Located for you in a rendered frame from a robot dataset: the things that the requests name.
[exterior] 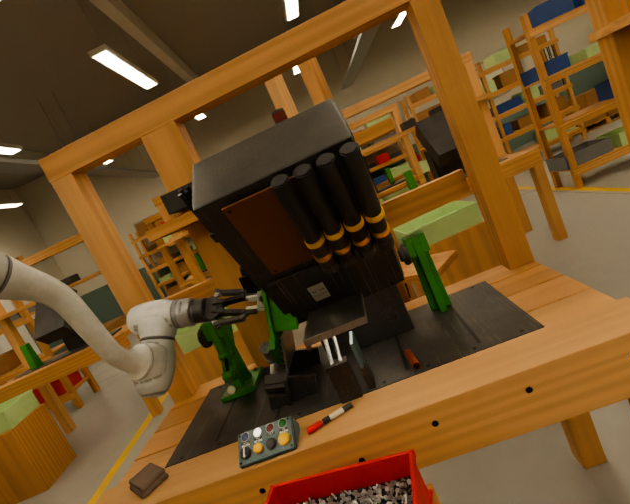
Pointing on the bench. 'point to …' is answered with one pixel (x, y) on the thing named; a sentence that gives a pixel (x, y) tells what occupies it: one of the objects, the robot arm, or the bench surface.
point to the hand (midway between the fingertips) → (257, 302)
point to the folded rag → (147, 480)
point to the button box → (267, 439)
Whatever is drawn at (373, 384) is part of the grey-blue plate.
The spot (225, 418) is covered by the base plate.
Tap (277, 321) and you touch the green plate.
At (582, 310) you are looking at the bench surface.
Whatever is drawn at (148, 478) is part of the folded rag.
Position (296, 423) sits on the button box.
